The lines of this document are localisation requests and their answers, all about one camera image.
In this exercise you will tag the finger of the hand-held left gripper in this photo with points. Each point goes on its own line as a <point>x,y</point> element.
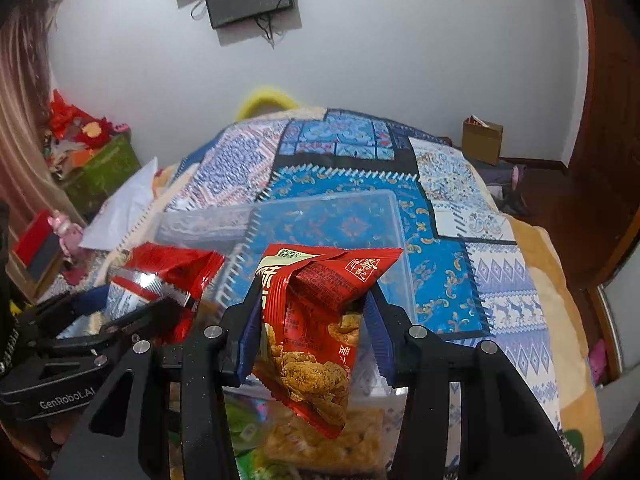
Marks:
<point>145,317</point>
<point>65,307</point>

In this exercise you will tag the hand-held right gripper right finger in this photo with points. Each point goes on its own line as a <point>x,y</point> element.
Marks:
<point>381,345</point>

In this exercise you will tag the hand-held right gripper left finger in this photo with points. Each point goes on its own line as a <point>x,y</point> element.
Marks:
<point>246,345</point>

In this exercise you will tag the red and silver snack packet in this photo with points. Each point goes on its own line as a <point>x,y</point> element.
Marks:
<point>165,270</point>

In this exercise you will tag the red fried chicken snack packet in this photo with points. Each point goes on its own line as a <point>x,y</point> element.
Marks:
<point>310,340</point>

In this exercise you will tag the clear plastic storage box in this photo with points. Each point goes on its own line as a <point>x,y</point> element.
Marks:
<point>320,220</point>

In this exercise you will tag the red box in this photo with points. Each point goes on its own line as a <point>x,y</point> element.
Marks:
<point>37,252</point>

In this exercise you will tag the pink plush toy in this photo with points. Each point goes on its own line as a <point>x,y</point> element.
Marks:
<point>67,235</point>

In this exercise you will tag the green snack packet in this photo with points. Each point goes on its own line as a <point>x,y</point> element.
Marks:
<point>245,427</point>

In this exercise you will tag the yellow rice cracker packet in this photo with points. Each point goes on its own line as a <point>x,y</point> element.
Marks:
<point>325,440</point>

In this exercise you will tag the green storage box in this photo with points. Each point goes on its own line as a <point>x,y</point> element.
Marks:
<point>100,172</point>

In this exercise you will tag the blue patchwork blanket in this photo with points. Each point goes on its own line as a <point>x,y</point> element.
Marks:
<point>380,190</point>

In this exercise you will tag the beige fleece blanket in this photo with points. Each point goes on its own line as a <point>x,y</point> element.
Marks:
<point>555,300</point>

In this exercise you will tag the pink striped curtain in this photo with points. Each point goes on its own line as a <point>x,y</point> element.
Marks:
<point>22,125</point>

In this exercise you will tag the red festive decorations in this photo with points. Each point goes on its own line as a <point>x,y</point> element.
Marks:
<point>80,120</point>

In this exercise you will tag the pink slipper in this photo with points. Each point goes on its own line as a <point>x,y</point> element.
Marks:
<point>597,360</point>

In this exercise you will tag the brown cardboard box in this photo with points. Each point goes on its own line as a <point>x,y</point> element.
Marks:
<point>481,140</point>

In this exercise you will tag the brown wooden door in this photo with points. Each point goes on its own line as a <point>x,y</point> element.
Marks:
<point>610,125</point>

